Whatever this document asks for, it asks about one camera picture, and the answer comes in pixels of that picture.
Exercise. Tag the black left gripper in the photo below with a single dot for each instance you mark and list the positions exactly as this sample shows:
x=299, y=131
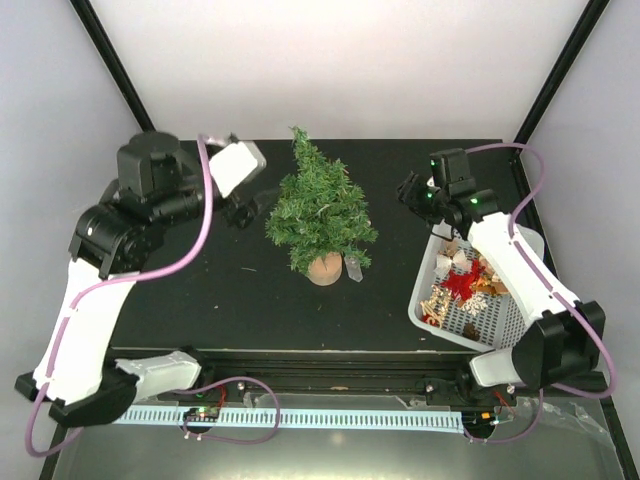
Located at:
x=243, y=212

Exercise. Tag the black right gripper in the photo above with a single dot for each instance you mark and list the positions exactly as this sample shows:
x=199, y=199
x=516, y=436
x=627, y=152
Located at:
x=408, y=194

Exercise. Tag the white perforated plastic basket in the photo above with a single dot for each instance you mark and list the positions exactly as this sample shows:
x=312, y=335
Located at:
x=500, y=325

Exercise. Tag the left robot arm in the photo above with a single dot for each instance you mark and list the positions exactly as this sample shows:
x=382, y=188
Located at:
x=158, y=186

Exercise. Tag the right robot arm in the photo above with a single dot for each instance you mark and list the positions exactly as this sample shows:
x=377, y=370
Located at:
x=563, y=337

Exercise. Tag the small green christmas tree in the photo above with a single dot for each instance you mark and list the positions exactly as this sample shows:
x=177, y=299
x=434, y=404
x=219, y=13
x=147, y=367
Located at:
x=320, y=210

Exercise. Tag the round wooden tree base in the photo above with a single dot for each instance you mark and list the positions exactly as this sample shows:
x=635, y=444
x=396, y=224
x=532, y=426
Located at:
x=325, y=271

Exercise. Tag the gold merry christmas sign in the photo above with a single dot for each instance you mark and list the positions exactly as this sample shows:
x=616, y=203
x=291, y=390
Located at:
x=436, y=307

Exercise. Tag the burlap bow ornament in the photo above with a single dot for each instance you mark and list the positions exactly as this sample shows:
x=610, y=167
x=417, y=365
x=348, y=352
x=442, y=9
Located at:
x=450, y=248

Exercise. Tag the red star ornament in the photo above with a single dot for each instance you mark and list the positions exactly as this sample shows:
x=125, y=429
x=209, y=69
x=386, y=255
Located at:
x=460, y=285

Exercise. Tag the wooden ornament pieces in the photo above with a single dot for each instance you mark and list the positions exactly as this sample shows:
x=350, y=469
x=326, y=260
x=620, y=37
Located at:
x=490, y=283

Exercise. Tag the white snowflake ornament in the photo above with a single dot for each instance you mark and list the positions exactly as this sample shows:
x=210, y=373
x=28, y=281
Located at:
x=476, y=304

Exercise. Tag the brown pine cone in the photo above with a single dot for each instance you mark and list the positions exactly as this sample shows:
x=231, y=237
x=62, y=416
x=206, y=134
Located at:
x=470, y=332

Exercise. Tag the left controller circuit board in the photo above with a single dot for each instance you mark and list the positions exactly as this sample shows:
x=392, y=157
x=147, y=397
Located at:
x=202, y=414

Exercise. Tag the controller circuit board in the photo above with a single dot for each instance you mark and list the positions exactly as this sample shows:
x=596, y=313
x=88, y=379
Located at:
x=202, y=414
x=490, y=418

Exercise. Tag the right controller circuit board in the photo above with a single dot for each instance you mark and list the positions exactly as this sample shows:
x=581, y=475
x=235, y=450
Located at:
x=490, y=418

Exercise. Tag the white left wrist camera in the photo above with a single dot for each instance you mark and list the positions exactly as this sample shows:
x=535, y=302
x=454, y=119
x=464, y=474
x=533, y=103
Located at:
x=236, y=164

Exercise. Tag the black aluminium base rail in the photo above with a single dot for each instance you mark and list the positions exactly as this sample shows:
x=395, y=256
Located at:
x=439, y=378

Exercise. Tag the white slotted cable duct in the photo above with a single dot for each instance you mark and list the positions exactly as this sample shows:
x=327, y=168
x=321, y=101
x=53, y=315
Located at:
x=287, y=418

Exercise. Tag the left black frame post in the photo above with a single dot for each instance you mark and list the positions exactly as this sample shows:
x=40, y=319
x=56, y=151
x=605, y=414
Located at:
x=93, y=26

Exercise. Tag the black frame post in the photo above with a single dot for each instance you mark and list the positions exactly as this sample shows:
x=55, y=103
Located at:
x=581, y=32
x=93, y=26

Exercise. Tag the right black frame post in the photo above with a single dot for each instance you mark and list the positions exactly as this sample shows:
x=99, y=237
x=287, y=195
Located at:
x=581, y=32

